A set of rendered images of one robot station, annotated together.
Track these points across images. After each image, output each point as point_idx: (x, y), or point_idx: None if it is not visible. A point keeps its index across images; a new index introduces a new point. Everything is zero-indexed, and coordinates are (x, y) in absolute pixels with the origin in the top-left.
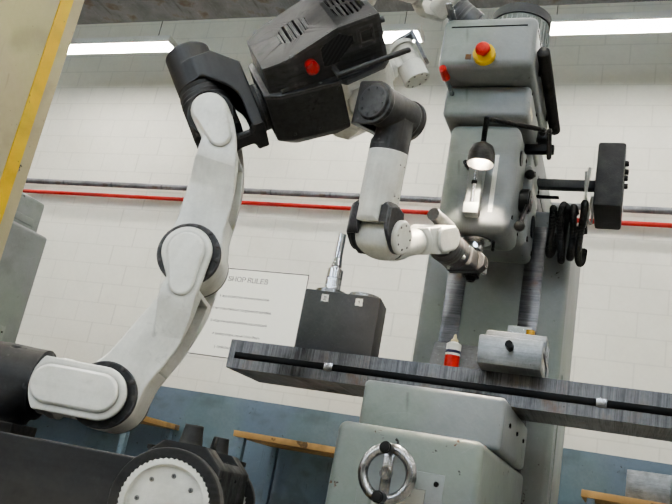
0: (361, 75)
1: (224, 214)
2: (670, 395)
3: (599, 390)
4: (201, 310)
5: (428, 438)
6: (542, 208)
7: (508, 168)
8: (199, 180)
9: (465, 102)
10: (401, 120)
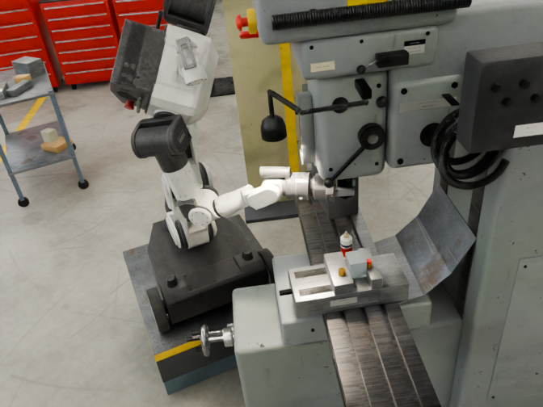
0: (145, 109)
1: None
2: (344, 396)
3: (333, 351)
4: None
5: (233, 329)
6: None
7: (317, 124)
8: None
9: (292, 44)
10: (154, 155)
